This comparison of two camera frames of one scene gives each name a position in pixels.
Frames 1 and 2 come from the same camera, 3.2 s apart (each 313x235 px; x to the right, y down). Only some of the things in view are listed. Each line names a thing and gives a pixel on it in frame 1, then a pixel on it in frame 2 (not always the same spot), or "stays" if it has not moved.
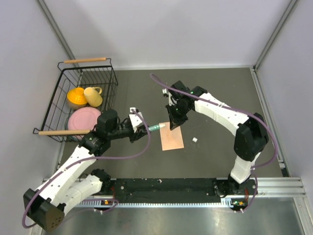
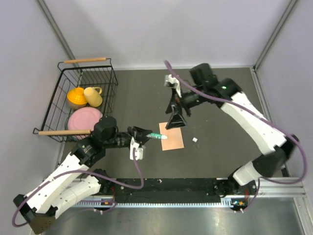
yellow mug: [93, 96] stays
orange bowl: [77, 99] stays
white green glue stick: [156, 127] → [155, 135]
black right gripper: [174, 121] stays
